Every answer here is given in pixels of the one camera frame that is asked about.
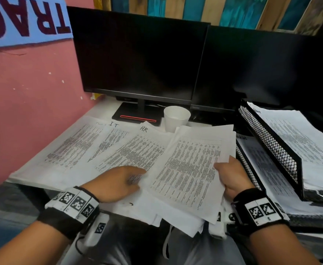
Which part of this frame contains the person's right hand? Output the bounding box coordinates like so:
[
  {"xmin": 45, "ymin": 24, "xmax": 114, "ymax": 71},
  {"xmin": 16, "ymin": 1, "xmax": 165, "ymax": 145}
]
[{"xmin": 213, "ymin": 156, "xmax": 255, "ymax": 201}]

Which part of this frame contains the person's left hand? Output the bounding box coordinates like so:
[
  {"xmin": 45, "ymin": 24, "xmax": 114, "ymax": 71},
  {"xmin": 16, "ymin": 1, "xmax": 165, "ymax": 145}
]
[{"xmin": 80, "ymin": 165, "xmax": 148, "ymax": 203}]

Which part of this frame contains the white panel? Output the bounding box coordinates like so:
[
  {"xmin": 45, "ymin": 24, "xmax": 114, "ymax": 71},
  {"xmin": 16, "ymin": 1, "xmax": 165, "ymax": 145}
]
[{"xmin": 143, "ymin": 124, "xmax": 235, "ymax": 225}]

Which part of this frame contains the pile of printed papers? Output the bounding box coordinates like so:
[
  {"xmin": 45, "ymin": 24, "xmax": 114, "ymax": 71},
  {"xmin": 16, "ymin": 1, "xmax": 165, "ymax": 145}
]
[{"xmin": 8, "ymin": 116, "xmax": 206, "ymax": 238}]

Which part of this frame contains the person's left forearm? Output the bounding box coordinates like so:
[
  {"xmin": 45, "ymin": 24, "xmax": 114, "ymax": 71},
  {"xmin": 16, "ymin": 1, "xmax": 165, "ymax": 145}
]
[{"xmin": 0, "ymin": 219, "xmax": 69, "ymax": 265}]

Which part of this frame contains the black mesh paper tray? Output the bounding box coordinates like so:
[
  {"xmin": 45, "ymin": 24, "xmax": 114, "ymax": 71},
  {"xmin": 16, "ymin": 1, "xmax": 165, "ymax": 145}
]
[{"xmin": 235, "ymin": 100, "xmax": 323, "ymax": 232}]

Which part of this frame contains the white paper cup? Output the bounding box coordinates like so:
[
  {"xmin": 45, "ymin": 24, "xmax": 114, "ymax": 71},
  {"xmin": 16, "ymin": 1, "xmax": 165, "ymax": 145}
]
[{"xmin": 163, "ymin": 106, "xmax": 192, "ymax": 133}]

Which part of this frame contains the black computer monitor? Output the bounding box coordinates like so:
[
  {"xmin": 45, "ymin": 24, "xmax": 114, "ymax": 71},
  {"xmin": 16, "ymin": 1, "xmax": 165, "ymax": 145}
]
[
  {"xmin": 67, "ymin": 6, "xmax": 211, "ymax": 127},
  {"xmin": 190, "ymin": 24, "xmax": 323, "ymax": 113}
]

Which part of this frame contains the blue sign with maroon letters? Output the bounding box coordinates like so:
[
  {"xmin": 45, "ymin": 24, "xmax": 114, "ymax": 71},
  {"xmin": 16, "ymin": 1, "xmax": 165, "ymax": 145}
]
[{"xmin": 0, "ymin": 0, "xmax": 73, "ymax": 49}]

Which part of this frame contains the black wrist strap with markers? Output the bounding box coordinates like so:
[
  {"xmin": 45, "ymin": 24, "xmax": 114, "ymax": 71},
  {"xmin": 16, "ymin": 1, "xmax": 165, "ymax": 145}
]
[
  {"xmin": 37, "ymin": 186, "xmax": 100, "ymax": 240},
  {"xmin": 231, "ymin": 188, "xmax": 289, "ymax": 236}
]

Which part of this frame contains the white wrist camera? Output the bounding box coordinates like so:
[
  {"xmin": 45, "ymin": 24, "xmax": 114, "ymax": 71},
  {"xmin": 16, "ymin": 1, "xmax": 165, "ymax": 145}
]
[
  {"xmin": 208, "ymin": 206, "xmax": 237, "ymax": 240},
  {"xmin": 83, "ymin": 212, "xmax": 110, "ymax": 247}
]

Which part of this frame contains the black camera cable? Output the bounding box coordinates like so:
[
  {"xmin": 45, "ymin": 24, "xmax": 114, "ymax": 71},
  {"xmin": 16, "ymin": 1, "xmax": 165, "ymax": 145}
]
[{"xmin": 74, "ymin": 236, "xmax": 86, "ymax": 256}]

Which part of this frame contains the white drawstring cord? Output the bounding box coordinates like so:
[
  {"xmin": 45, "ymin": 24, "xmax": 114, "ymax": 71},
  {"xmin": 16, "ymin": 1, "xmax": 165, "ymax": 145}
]
[{"xmin": 162, "ymin": 225, "xmax": 174, "ymax": 260}]

